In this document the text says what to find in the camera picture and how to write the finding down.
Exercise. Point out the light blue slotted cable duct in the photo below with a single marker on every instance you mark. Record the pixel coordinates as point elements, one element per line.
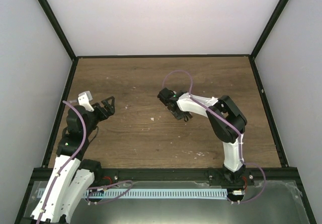
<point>156,194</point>

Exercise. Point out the metal sheet front panel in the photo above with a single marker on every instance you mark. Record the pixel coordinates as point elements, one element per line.
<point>264,202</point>

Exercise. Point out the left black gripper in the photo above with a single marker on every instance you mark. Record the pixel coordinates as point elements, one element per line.
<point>110,110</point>

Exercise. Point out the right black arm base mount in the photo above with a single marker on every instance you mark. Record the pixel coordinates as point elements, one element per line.
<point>225,178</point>

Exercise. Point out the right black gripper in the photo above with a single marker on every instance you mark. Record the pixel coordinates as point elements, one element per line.
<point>179,117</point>

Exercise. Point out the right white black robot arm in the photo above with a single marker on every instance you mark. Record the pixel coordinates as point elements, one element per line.
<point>226,119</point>

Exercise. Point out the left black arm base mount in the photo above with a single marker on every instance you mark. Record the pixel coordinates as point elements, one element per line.
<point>106,177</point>

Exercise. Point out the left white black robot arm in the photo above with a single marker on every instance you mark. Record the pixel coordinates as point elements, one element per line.
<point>72,174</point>

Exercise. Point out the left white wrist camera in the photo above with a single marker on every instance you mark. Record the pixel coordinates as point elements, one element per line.
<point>84,99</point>

